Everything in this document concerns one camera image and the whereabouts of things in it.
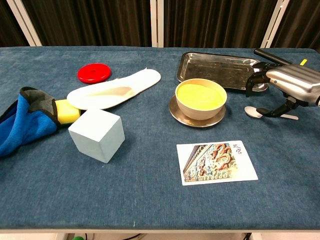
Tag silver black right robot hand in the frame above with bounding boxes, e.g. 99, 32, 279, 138
244, 62, 320, 118

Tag white plastic spoon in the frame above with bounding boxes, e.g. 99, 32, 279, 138
244, 105, 299, 121

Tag metal tray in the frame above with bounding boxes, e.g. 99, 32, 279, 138
176, 51, 270, 91

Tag beige bowl with yellow inside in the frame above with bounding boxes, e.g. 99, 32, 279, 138
174, 78, 228, 120

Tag metal bowl with yellow interior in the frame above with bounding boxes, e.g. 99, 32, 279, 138
168, 94, 227, 128

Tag red round disc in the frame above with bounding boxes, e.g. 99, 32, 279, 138
77, 63, 112, 85

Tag white slipper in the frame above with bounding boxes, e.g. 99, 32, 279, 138
66, 67, 162, 111

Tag blue fabric table cover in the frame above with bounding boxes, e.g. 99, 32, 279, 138
0, 46, 320, 230

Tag black pleated curtain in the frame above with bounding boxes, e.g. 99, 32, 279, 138
0, 0, 320, 49

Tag light blue foam cube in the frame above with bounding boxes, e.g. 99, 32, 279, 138
67, 108, 126, 164

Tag yellow sponge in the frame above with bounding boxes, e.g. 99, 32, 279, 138
55, 99, 82, 125

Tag blue grey cloth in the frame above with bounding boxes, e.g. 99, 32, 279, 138
0, 86, 62, 158

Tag white frame post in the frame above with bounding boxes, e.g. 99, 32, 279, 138
259, 0, 291, 49
6, 0, 43, 48
149, 0, 165, 48

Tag dragon wall photo postcard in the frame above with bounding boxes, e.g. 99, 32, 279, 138
176, 140, 259, 187

